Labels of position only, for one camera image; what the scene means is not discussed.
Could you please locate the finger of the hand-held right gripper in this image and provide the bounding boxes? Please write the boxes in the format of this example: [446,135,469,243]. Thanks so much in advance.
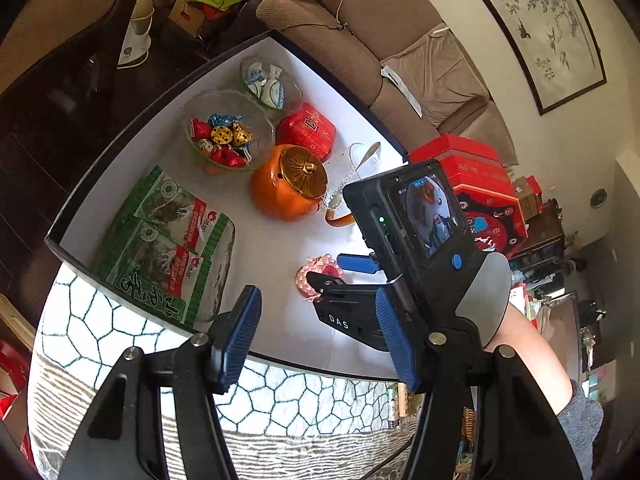
[305,271,352,302]
[337,254,382,274]

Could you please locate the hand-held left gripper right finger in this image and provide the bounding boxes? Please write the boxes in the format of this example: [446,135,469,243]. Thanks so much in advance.
[375,287,584,480]

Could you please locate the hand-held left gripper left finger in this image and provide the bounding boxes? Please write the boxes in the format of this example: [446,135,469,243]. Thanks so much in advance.
[60,285,262,480]

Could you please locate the pink beaded item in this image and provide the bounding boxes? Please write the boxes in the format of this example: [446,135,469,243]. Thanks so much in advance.
[295,255,346,304]

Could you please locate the white container box black rim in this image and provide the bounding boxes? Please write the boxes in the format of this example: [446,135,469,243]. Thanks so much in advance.
[45,30,412,382]

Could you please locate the green snack packets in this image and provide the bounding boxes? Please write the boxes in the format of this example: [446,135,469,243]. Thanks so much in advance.
[95,175,237,325]

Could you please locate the glass pitcher amber handle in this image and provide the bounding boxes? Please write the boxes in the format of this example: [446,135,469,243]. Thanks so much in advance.
[322,141,384,229]

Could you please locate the orange pumpkin jar gold lid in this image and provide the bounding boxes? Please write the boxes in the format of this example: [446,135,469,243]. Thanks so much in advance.
[250,144,330,223]

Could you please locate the green seed packet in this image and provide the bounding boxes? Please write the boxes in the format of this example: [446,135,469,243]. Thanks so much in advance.
[136,165,231,255]
[95,221,212,326]

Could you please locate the red tin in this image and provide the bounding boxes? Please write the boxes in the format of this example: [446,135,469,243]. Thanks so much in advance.
[276,102,336,163]

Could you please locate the person's right forearm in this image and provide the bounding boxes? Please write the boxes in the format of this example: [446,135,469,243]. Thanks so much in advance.
[482,300,606,457]

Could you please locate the small green yellow packet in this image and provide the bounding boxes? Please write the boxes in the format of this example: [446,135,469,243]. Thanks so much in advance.
[385,382,427,429]

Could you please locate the black red patterned gift box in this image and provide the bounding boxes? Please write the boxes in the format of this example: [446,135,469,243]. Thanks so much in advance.
[456,191,529,261]

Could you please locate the crackle patterned tablecloth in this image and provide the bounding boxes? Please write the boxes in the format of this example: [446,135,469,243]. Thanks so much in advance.
[27,260,432,480]

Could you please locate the cluttered shelf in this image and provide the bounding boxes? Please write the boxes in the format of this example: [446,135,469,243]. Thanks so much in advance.
[510,175,622,402]

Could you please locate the beige sofa cover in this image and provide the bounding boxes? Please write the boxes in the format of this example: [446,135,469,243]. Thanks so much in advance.
[380,22,492,129]

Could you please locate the pile of colourful wrapped candies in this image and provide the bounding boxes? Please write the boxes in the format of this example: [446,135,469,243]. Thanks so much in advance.
[190,113,253,168]

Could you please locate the glass bowl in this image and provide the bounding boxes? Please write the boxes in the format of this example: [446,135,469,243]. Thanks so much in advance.
[239,56,304,120]
[184,90,276,173]

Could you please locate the pile of white wrapped candies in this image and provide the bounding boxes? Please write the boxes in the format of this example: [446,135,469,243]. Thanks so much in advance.
[243,60,286,110]

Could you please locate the brown sofa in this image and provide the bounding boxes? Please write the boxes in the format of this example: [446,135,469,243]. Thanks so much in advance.
[256,0,521,167]

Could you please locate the cardboard box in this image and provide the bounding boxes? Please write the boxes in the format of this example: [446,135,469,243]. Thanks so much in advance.
[167,0,207,37]

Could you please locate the white clothes iron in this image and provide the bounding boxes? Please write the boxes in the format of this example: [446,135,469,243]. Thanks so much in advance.
[116,0,154,69]

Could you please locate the brown cushioned chair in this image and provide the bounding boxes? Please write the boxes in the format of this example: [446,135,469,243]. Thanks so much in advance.
[0,0,124,97]

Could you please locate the framed wall painting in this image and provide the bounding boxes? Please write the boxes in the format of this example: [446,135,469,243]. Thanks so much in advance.
[452,0,609,116]

